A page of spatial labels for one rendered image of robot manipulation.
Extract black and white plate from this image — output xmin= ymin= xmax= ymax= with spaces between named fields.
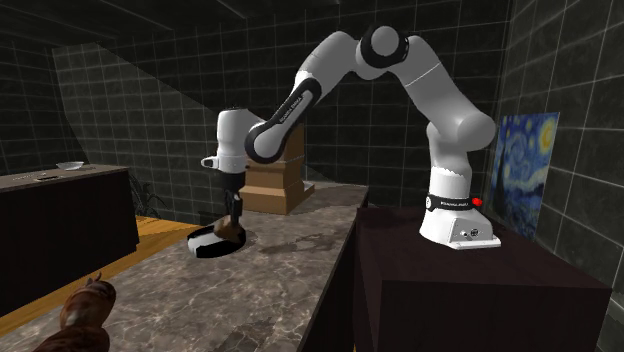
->
xmin=186 ymin=225 xmax=248 ymax=260

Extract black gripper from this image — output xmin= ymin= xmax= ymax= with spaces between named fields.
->
xmin=222 ymin=170 xmax=246 ymax=229

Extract large brown figure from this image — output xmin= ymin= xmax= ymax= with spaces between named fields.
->
xmin=30 ymin=271 xmax=118 ymax=352

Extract blue starry night painting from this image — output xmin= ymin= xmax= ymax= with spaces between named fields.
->
xmin=486 ymin=111 xmax=561 ymax=241

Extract dark robot stand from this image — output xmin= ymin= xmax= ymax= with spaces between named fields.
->
xmin=352 ymin=204 xmax=613 ymax=352

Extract dark cabinet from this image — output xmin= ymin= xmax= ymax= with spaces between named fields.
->
xmin=0 ymin=160 xmax=141 ymax=318

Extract dark potted plant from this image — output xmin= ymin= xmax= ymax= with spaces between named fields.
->
xmin=128 ymin=172 xmax=168 ymax=221

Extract stacked cardboard boxes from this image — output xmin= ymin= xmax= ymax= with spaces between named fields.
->
xmin=238 ymin=123 xmax=316 ymax=216

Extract small brown lump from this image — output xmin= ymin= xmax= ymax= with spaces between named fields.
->
xmin=213 ymin=216 xmax=246 ymax=243

